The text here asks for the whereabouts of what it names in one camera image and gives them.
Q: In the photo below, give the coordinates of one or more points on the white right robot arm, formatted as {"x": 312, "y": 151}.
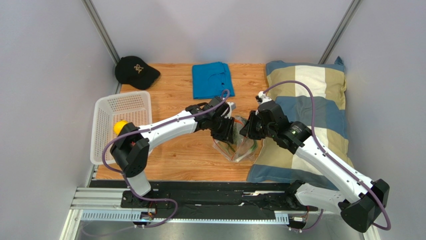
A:
{"x": 359, "y": 200}

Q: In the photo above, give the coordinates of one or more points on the striped blue beige pillow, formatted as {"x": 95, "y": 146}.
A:
{"x": 313, "y": 94}

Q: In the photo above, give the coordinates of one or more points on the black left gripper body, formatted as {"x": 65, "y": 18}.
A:
{"x": 223, "y": 128}

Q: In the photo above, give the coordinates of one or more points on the green netted fake melon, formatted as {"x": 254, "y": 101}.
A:
{"x": 236, "y": 136}

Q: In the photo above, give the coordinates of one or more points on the yellow fake pear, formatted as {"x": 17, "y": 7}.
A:
{"x": 118, "y": 126}

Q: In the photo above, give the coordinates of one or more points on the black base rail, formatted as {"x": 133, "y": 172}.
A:
{"x": 191, "y": 202}

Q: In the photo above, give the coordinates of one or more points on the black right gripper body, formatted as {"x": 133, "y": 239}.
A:
{"x": 252, "y": 126}

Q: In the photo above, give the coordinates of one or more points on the black baseball cap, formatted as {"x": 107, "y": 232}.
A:
{"x": 133, "y": 71}

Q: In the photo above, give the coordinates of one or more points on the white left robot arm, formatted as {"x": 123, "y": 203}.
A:
{"x": 133, "y": 144}

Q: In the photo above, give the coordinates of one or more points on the white plastic basket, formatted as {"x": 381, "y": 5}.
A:
{"x": 132, "y": 107}

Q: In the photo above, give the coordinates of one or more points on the clear zip top bag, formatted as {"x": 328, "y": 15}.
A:
{"x": 246, "y": 151}

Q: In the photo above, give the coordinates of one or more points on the folded blue shirt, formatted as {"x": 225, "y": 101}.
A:
{"x": 209, "y": 80}

